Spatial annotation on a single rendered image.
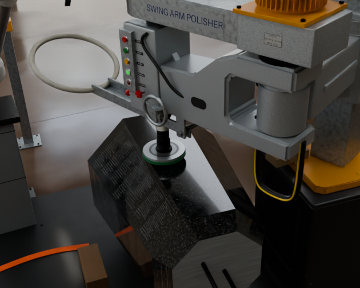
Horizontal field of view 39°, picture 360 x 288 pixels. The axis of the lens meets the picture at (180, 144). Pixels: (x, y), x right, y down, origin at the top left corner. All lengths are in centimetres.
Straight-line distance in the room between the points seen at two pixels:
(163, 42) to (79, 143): 238
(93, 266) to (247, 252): 105
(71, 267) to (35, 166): 126
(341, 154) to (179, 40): 99
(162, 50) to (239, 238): 87
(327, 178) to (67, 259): 165
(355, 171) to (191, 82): 100
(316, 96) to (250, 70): 30
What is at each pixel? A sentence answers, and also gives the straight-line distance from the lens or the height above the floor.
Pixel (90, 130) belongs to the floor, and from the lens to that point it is 461.
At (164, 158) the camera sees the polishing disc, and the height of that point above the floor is 88.
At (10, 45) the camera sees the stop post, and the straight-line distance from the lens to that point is 419.
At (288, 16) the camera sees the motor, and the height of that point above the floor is 171.
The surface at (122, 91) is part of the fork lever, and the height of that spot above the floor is 108.
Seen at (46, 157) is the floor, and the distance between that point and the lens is 433.
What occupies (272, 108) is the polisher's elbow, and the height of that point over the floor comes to 136.
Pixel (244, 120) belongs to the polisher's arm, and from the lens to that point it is 205.
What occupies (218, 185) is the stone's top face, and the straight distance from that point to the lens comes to 239.
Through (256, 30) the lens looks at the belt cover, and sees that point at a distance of 178.
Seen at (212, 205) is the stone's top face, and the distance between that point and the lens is 227.
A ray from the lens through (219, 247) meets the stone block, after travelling 224.
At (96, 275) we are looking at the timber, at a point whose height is 14.
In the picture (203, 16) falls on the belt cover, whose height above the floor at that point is 165.
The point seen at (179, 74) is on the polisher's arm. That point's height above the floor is 138.
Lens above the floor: 222
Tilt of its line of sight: 31 degrees down
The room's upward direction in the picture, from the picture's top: 2 degrees counter-clockwise
